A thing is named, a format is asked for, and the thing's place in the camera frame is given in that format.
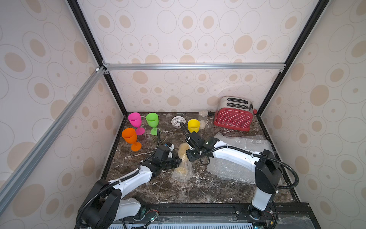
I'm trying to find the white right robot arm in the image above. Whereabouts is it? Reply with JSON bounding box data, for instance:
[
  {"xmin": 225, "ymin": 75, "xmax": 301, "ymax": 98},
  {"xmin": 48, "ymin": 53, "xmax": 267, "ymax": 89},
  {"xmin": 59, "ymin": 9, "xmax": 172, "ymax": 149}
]
[{"xmin": 185, "ymin": 132, "xmax": 299, "ymax": 213}]

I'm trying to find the white perforated strainer bowl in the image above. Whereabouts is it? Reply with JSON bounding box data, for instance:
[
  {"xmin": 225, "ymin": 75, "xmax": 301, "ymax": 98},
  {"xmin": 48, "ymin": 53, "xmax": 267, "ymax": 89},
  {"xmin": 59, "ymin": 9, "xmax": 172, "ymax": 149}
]
[{"xmin": 171, "ymin": 116, "xmax": 186, "ymax": 129}]

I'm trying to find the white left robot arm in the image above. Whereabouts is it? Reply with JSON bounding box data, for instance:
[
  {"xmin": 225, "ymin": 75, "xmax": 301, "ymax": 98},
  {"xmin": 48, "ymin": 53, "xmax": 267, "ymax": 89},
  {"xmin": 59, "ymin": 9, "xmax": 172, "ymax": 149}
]
[{"xmin": 75, "ymin": 143, "xmax": 182, "ymax": 229}]

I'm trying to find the clear jar with powder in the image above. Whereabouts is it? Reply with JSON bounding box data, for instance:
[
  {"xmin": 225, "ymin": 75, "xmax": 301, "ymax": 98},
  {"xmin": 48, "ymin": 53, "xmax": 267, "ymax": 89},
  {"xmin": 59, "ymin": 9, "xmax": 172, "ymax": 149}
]
[{"xmin": 198, "ymin": 110, "xmax": 208, "ymax": 130}]

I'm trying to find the horizontal aluminium frame bar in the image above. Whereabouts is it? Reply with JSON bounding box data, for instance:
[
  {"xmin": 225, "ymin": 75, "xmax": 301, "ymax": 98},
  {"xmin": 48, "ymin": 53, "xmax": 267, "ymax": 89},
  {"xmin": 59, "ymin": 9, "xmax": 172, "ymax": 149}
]
[{"xmin": 105, "ymin": 63, "xmax": 286, "ymax": 71}]

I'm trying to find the orange glass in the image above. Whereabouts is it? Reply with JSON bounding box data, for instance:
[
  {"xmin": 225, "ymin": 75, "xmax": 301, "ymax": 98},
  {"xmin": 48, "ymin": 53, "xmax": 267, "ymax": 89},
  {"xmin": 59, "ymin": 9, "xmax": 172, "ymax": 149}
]
[{"xmin": 122, "ymin": 128, "xmax": 142, "ymax": 152}]

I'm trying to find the clear bubble wrap sheet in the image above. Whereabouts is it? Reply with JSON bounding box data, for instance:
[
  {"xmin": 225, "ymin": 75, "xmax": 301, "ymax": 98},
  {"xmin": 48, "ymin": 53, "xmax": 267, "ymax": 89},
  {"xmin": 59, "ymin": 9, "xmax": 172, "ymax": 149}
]
[{"xmin": 206, "ymin": 132, "xmax": 272, "ymax": 184}]

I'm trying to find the left diagonal aluminium frame bar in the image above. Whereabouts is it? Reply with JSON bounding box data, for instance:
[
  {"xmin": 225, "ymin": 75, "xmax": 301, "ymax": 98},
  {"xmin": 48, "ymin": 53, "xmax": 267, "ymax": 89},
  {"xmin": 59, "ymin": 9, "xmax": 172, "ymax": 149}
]
[{"xmin": 1, "ymin": 66, "xmax": 106, "ymax": 214}]

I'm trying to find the beige glass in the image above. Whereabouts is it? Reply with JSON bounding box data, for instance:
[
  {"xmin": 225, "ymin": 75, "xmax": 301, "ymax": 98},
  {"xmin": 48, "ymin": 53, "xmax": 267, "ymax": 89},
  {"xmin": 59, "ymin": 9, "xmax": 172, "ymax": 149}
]
[{"xmin": 172, "ymin": 143, "xmax": 193, "ymax": 182}]

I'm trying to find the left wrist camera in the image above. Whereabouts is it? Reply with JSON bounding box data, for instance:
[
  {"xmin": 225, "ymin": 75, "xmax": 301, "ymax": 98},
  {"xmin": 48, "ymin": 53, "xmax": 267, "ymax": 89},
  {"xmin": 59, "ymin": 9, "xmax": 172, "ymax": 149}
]
[{"xmin": 165, "ymin": 143, "xmax": 175, "ymax": 158}]

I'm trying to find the red polka dot toaster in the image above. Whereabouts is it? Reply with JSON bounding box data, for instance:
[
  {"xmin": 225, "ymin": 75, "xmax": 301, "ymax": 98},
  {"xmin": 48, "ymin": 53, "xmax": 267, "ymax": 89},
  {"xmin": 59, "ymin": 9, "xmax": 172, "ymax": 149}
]
[{"xmin": 213, "ymin": 96, "xmax": 257, "ymax": 132}]

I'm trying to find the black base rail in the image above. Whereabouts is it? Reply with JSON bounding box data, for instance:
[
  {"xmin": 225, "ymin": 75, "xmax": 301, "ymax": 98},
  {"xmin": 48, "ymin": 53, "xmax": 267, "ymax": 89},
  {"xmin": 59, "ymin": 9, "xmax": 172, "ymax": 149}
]
[{"xmin": 75, "ymin": 202, "xmax": 321, "ymax": 229}]

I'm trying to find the pink plastic wine glass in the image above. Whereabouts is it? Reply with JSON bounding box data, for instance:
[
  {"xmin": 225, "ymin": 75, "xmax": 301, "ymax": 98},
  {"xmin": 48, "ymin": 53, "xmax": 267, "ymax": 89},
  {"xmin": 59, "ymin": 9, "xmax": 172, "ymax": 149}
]
[{"xmin": 128, "ymin": 112, "xmax": 145, "ymax": 135}]

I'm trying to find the green glass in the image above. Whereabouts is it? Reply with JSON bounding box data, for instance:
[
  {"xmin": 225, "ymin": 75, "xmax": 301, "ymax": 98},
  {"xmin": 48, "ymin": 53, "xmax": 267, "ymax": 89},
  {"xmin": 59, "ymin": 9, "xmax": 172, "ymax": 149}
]
[{"xmin": 146, "ymin": 113, "xmax": 159, "ymax": 135}]

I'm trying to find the yellow glass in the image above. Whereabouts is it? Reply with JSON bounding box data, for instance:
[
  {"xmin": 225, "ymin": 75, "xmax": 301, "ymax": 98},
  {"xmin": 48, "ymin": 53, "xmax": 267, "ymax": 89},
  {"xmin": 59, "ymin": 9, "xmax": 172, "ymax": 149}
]
[{"xmin": 187, "ymin": 119, "xmax": 201, "ymax": 133}]

